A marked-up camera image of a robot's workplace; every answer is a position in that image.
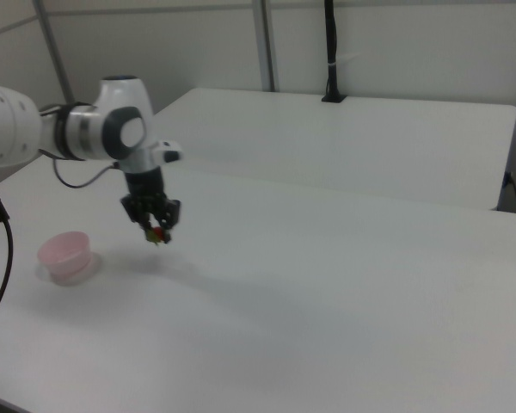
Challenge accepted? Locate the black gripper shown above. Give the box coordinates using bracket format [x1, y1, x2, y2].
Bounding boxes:
[120, 166, 183, 245]

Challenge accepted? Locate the red strawberry with green leaves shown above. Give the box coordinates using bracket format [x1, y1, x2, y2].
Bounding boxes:
[144, 225, 168, 246]

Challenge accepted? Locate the pink plastic bowl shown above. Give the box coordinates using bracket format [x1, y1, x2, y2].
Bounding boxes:
[36, 231, 100, 287]

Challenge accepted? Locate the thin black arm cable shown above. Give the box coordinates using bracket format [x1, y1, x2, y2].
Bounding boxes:
[38, 148, 120, 189]

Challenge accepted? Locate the black camera stand pole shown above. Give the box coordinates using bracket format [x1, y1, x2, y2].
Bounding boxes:
[321, 0, 348, 105]

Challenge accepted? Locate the black power cable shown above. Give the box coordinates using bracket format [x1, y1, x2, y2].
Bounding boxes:
[503, 171, 516, 213]

